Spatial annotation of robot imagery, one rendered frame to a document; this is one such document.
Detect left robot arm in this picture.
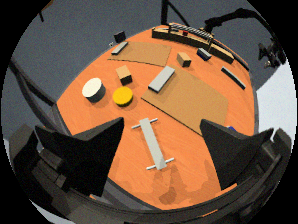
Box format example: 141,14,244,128
203,8,287,67

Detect yellow short cylinder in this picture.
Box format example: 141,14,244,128
113,87,133,107

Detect grey cylinder with white top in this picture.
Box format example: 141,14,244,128
82,78,106,103

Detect small brown wooden block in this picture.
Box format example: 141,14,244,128
116,65,133,86
176,52,192,67

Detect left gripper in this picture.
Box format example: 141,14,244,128
258,43,276,68

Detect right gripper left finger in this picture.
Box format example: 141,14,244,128
35,117,124,197

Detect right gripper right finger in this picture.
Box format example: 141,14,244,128
199,119,274,191

